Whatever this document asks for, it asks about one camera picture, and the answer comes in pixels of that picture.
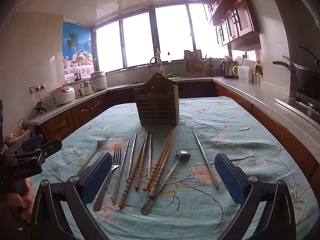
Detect large white rice cooker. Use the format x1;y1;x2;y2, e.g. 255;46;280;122
90;71;108;91

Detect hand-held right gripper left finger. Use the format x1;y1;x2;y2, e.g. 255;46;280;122
30;151;113;240

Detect black wok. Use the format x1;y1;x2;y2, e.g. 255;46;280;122
272;45;320;90

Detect teal floral tablecloth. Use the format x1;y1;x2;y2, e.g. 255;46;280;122
25;96;314;240

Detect grey kitchen countertop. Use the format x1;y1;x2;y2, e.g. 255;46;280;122
26;76;320;140

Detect white blender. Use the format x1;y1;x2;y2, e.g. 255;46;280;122
79;80;96;97

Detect metal sink faucet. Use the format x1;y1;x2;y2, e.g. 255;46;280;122
149;57;165;74

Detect wooden knife rack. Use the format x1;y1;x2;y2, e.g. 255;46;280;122
184;50;209;77

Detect wooden upper cabinets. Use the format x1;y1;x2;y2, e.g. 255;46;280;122
199;0;260;48

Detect dark scissors holder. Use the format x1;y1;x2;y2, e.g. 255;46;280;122
207;57;215;77

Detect wooden utensil holder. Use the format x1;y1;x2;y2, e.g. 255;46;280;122
134;72;179;127

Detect steel electric kettle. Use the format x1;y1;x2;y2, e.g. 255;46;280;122
220;56;237;79

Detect tropical fruit wall poster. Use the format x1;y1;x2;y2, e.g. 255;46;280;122
62;22;97;75

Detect wooden lower cabinets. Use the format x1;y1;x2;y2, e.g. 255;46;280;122
37;80;320;180

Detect steel gas stove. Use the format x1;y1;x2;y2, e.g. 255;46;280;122
275;89;320;123

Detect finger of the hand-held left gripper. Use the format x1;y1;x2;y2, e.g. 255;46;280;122
15;134;43;153
11;139;63;167

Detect person's left hand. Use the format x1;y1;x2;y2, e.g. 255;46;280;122
0;177;34;233

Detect black phone holder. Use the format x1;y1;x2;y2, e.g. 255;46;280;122
34;102;47;117

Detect white and red rice cooker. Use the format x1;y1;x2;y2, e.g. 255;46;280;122
50;85;75;107

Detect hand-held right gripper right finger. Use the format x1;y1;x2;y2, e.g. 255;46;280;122
214;152;297;240

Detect metal ladle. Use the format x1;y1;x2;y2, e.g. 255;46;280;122
140;150;191;215

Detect metal fork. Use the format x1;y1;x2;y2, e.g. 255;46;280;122
93;147;122;211

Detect wide wall socket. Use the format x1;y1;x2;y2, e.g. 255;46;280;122
29;82;47;94

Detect wooden cabinets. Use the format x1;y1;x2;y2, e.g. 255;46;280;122
37;80;320;180
199;0;260;48

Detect kitchen window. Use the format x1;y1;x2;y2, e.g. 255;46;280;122
94;4;229;73

